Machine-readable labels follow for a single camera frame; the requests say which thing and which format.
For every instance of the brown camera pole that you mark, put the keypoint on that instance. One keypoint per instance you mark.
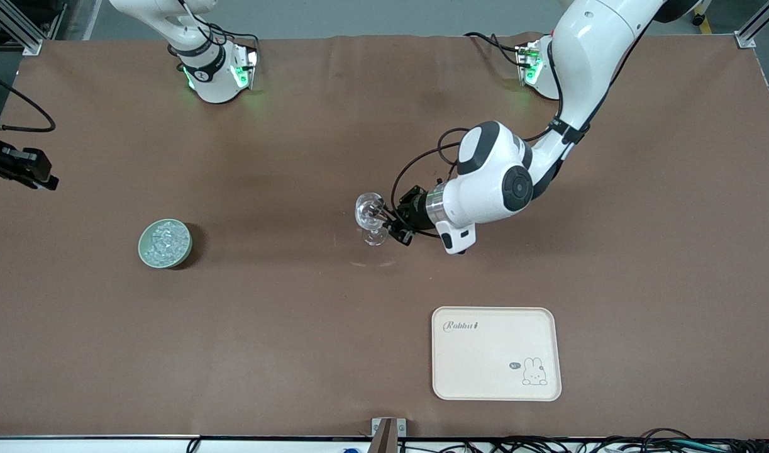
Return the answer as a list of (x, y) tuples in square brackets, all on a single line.
[(385, 440)]

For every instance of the grey metal bracket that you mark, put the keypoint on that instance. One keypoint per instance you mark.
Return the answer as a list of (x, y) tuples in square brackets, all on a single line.
[(402, 428)]

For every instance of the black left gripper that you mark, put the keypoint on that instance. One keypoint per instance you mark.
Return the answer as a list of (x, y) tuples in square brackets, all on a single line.
[(414, 212)]

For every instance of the black caster wheel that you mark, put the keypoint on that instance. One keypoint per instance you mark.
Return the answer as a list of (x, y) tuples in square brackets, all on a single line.
[(699, 21)]

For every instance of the clear ice cube heap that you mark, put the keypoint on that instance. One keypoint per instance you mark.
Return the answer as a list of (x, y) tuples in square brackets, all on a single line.
[(167, 242)]

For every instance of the clear wine glass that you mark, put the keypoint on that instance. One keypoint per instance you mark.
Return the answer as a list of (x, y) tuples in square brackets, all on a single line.
[(375, 238)]

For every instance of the green round bowl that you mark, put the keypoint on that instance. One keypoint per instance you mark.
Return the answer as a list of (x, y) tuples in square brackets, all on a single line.
[(143, 250)]

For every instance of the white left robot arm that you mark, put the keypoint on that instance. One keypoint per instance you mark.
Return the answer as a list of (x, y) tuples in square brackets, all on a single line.
[(598, 50)]

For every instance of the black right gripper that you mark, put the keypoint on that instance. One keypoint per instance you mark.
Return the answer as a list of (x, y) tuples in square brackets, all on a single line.
[(2, 159)]

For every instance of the cream rabbit print tray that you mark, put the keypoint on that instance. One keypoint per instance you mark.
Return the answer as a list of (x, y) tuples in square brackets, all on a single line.
[(485, 365)]

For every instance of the brown table mat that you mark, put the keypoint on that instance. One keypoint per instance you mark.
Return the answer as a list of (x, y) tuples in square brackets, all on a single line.
[(265, 157)]

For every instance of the aluminium frame post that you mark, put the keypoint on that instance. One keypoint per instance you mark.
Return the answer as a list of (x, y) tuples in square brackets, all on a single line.
[(26, 31), (752, 31)]

